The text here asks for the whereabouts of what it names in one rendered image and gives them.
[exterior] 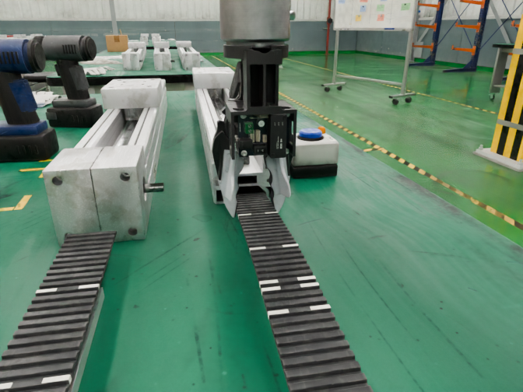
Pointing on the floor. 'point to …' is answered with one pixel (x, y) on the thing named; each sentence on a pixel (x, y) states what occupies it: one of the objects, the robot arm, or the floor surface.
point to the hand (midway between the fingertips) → (254, 204)
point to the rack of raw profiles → (465, 33)
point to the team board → (358, 10)
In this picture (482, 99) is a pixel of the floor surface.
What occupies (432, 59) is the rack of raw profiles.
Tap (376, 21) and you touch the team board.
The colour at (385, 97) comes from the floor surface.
